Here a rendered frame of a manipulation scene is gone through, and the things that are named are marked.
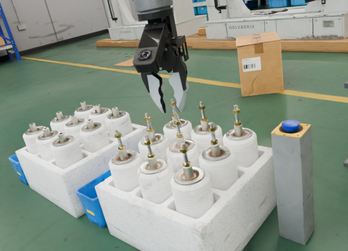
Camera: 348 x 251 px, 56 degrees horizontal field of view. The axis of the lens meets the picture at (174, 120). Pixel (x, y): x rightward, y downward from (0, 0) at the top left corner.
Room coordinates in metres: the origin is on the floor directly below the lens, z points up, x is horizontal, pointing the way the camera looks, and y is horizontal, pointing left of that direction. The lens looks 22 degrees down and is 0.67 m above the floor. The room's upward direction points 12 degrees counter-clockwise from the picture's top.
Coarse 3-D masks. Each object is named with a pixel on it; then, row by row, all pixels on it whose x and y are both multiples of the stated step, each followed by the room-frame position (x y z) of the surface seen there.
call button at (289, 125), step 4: (288, 120) 0.71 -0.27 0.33; (292, 120) 0.70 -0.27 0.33; (284, 124) 0.69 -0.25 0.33; (288, 124) 0.68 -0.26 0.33; (292, 124) 0.68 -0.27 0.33; (296, 124) 0.68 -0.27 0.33; (284, 128) 0.68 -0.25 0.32; (288, 128) 0.68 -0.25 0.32; (292, 128) 0.67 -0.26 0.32; (296, 128) 0.68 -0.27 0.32
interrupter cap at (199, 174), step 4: (196, 168) 0.70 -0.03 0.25; (200, 168) 0.70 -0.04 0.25; (176, 172) 0.70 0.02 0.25; (180, 172) 0.70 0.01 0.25; (196, 172) 0.68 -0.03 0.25; (200, 172) 0.68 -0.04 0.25; (204, 172) 0.67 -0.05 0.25; (176, 176) 0.68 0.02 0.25; (180, 176) 0.68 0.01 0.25; (184, 176) 0.68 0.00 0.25; (196, 176) 0.67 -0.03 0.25; (200, 176) 0.66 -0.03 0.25; (204, 176) 0.66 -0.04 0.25; (176, 180) 0.67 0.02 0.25; (180, 180) 0.66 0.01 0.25; (184, 180) 0.66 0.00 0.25; (188, 180) 0.66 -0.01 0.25; (192, 180) 0.65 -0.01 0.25; (196, 180) 0.65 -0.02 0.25; (200, 180) 0.65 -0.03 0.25; (180, 184) 0.65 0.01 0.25; (184, 184) 0.64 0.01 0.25; (188, 184) 0.64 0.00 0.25; (192, 184) 0.64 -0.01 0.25
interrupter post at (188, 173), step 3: (183, 168) 0.67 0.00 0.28; (186, 168) 0.67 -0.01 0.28; (189, 168) 0.67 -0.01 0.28; (192, 168) 0.68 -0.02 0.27; (186, 171) 0.67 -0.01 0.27; (189, 171) 0.67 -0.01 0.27; (192, 171) 0.67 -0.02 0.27; (186, 174) 0.67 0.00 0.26; (189, 174) 0.67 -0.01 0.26; (192, 174) 0.67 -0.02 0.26; (186, 177) 0.67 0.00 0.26; (189, 177) 0.67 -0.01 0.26; (192, 177) 0.67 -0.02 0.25
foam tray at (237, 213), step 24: (240, 168) 0.78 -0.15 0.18; (264, 168) 0.78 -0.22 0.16; (96, 192) 0.84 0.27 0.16; (120, 192) 0.78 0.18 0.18; (216, 192) 0.69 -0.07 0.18; (240, 192) 0.69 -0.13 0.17; (264, 192) 0.77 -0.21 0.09; (120, 216) 0.78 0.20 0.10; (144, 216) 0.70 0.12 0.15; (168, 216) 0.64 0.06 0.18; (216, 216) 0.61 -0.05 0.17; (240, 216) 0.68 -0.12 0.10; (264, 216) 0.76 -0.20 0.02; (144, 240) 0.72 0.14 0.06; (168, 240) 0.65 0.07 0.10; (192, 240) 0.59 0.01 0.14; (216, 240) 0.60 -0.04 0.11; (240, 240) 0.67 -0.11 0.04
